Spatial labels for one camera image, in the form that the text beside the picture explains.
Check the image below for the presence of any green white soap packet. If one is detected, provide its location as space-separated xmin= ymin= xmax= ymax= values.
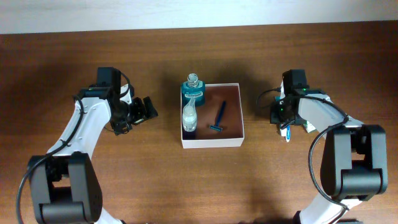
xmin=303 ymin=121 xmax=317 ymax=133

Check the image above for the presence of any clear pump sanitizer bottle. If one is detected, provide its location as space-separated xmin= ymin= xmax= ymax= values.
xmin=182 ymin=98 xmax=197 ymax=140

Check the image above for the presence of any blue disposable razor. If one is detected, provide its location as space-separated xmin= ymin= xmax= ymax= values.
xmin=209 ymin=101 xmax=226 ymax=132

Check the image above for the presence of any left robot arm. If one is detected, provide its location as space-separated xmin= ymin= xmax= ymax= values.
xmin=22 ymin=67 xmax=158 ymax=223

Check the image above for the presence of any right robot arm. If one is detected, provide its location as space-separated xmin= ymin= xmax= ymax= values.
xmin=270 ymin=70 xmax=388 ymax=224

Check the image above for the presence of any white cardboard box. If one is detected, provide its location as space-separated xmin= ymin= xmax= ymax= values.
xmin=180 ymin=83 xmax=245 ymax=149

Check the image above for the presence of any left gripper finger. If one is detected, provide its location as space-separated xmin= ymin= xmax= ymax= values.
xmin=129 ymin=97 xmax=146 ymax=125
xmin=143 ymin=96 xmax=158 ymax=119

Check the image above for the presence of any teal mouthwash bottle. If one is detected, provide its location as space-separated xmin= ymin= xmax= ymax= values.
xmin=181 ymin=73 xmax=205 ymax=106

